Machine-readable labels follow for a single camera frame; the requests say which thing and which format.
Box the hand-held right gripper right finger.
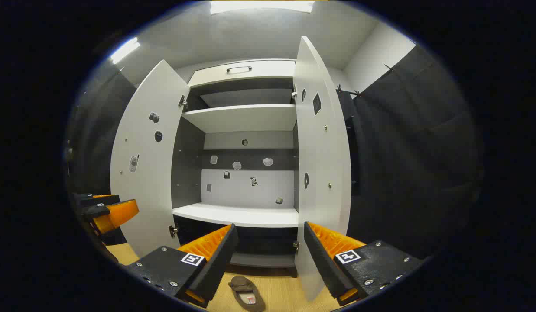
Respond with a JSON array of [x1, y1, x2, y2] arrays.
[[303, 221, 424, 306]]

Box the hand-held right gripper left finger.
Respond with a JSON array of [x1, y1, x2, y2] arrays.
[[120, 223, 239, 309]]

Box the white shoe cabinet door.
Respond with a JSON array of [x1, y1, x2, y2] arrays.
[[110, 59, 191, 258], [292, 36, 353, 302]]

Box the brown fuzzy shoe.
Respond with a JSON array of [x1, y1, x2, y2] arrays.
[[228, 276, 266, 312]]

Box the white shoe cabinet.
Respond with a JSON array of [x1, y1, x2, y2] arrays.
[[170, 58, 301, 278]]

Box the white cabinet drawer front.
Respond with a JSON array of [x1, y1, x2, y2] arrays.
[[188, 59, 296, 87]]

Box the black backdrop cloth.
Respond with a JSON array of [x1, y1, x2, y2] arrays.
[[337, 43, 485, 260]]

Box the ceiling light panel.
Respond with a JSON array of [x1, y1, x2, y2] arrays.
[[209, 0, 315, 14], [110, 37, 140, 65]]

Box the black door handle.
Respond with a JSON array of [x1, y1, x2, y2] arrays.
[[345, 100, 361, 195]]

